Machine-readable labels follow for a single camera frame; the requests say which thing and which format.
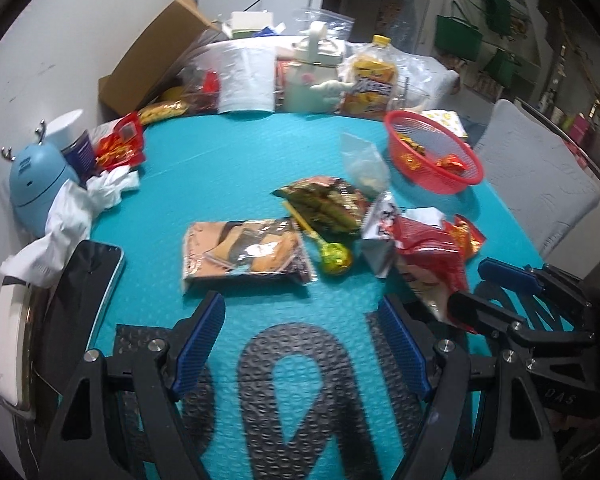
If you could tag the teal bubble mat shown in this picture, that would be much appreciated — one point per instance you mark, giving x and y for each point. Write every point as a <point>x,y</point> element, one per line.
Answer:
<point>240,180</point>

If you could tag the small crumpled white tissue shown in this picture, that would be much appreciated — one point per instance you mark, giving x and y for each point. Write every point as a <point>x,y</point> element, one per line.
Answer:
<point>112,187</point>

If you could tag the crumpled clear plastic bag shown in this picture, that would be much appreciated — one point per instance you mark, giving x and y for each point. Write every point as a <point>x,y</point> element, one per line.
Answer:
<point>430,70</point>

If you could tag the small orange red packet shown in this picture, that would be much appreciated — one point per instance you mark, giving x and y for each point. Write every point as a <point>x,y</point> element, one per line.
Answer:
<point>467,237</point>

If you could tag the red plastic basket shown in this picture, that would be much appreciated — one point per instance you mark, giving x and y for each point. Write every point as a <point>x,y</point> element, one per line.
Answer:
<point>430,180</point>

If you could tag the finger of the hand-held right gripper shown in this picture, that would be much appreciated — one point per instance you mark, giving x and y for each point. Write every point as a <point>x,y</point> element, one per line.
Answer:
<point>480,315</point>
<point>507,277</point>

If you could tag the clear box with red contents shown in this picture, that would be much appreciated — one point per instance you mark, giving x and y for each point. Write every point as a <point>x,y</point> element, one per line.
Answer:
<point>200,92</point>

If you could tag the empty clear zip bag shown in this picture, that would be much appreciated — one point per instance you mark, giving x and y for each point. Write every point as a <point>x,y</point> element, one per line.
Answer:
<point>335,20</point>

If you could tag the small red candy packet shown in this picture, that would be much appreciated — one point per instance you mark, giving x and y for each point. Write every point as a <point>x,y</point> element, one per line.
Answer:
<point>411,160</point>

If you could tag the iced tea bottle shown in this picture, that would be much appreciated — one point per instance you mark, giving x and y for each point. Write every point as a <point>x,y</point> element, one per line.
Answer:
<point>370,85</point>

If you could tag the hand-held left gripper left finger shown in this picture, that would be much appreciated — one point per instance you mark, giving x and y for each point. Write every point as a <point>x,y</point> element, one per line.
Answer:
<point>200,345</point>

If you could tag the yellow dark wrapped candies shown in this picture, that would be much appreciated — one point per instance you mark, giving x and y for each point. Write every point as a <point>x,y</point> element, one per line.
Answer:
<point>412,144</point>

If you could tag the white green tissue box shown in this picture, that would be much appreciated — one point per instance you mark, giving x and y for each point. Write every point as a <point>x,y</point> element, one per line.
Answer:
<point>247,22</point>

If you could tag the red gold wrapped candy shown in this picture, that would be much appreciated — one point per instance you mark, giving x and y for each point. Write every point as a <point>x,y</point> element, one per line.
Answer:
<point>450,162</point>

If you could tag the glass cup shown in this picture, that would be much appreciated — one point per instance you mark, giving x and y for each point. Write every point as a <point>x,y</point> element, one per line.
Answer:
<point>412,95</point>

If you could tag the green brown snack packet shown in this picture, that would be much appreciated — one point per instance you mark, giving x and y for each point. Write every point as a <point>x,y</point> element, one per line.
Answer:
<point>325,205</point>

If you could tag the small green tote bag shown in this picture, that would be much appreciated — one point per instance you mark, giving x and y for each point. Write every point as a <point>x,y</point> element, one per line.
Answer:
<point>502,67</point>

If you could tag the clear brown cookie packet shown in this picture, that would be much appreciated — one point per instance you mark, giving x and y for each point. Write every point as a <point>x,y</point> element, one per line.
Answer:
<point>240,255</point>

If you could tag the cardboard box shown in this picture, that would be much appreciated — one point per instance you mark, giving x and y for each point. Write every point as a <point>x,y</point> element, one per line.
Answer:
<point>150,55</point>

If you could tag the black smartphone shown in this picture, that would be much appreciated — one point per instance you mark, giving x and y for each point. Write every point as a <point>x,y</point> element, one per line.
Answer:
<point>85,290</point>

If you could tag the cream bottle with plush hand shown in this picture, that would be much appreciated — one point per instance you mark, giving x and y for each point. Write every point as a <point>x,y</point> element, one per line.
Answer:
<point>307,80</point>

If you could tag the red candy bag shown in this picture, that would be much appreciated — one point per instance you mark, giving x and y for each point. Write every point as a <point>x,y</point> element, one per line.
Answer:
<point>122,145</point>

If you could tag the green lollipop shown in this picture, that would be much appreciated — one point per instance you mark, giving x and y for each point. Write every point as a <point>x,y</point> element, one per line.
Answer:
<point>337,260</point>

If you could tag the white rounded appliance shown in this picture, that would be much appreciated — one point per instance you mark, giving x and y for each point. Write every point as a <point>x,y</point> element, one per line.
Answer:
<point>10,350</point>

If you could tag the large red snack packet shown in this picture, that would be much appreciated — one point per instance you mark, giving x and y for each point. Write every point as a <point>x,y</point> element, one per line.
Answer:
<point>430,255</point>

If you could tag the high hanging green tote bag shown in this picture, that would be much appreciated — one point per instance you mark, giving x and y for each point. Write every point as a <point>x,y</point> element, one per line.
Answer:
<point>497,10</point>

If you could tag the white snack packet black print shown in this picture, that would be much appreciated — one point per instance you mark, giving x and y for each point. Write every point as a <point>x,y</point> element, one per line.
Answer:
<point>380,240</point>

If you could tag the wrapped paper towel roll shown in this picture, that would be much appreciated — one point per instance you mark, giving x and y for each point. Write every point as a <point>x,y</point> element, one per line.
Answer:
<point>245,77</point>

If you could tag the wide green tote bag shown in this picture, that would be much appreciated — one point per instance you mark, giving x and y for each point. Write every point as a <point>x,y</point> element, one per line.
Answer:
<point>457,37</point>

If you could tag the yellow snack bag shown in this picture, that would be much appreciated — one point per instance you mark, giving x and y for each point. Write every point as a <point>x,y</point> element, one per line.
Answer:
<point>162,111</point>

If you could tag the large crumpled white tissue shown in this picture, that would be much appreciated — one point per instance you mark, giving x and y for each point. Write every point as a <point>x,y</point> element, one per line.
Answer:
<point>65,225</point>

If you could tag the clear zip bag with crumbs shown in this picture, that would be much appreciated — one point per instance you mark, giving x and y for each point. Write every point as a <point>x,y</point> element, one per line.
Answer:
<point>362,165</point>

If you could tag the blue deer humidifier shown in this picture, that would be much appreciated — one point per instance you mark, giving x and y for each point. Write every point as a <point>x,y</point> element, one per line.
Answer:
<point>35,185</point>

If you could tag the dark blue white cup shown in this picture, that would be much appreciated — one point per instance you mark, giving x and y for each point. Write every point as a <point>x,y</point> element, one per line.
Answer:
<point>75,140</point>

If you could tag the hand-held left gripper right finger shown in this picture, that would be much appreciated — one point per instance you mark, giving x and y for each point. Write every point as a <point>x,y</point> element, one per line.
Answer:
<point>402,350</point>

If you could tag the smiley print paper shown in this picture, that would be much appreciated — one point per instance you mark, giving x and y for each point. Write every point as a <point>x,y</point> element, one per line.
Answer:
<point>447,122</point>

